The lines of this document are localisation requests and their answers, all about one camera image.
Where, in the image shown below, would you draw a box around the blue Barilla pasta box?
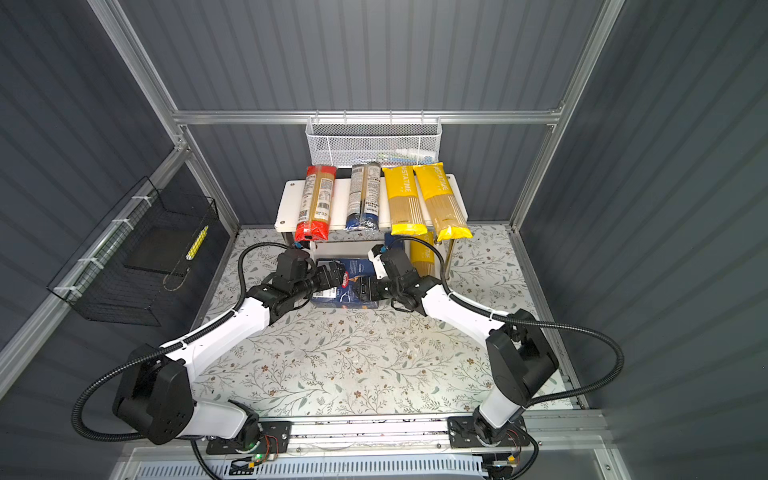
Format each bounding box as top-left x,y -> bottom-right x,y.
311,258 -> 379,309

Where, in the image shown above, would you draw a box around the yellow Pastatime spaghetti bag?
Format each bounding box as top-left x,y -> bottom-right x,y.
384,166 -> 428,236
410,231 -> 436,277
413,163 -> 473,242

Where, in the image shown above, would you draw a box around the blue Barilla spaghetti box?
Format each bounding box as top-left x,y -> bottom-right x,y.
384,232 -> 404,250

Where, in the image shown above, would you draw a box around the red spaghetti bag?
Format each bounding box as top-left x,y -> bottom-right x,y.
295,166 -> 337,242

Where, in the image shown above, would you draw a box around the dark blue spaghetti bag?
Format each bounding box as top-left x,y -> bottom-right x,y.
345,163 -> 381,230

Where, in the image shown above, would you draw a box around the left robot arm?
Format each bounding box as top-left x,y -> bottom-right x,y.
113,248 -> 345,452

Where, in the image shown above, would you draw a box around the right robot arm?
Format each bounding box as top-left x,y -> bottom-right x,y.
353,244 -> 559,446

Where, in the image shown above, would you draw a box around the white two-tier shelf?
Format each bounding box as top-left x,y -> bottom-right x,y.
274,173 -> 470,297

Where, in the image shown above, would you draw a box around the yellow marker pen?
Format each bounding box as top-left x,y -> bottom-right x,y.
185,225 -> 209,261

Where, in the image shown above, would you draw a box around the pens in white basket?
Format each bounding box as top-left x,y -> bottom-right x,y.
377,148 -> 438,166

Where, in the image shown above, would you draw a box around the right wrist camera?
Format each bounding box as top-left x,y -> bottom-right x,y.
367,244 -> 388,280

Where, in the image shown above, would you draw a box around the white wire mesh basket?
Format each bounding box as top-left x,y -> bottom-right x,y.
305,119 -> 443,168

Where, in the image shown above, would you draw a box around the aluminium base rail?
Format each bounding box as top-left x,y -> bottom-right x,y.
119,413 -> 607,463

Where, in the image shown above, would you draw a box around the black wire basket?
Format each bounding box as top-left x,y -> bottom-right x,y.
47,168 -> 230,331

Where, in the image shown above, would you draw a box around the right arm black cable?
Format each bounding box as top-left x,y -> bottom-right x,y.
386,235 -> 625,480

